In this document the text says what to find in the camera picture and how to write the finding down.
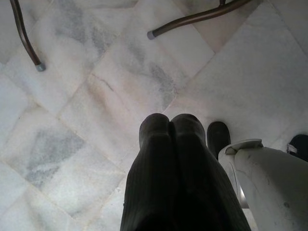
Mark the black robot foot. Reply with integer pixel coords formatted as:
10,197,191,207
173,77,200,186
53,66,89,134
206,121,231,161
286,134,308,157

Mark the brown metal chair leg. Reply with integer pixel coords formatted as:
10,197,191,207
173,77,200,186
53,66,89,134
147,0,253,39
9,0,46,72

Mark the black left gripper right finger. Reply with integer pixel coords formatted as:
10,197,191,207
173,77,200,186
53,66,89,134
169,114,252,231

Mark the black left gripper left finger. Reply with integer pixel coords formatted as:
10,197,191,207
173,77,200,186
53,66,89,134
121,113,179,231

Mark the black robot left foot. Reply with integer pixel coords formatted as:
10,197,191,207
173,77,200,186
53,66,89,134
206,121,231,161

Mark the black robot right foot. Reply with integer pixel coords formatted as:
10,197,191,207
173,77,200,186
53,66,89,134
286,134,308,157

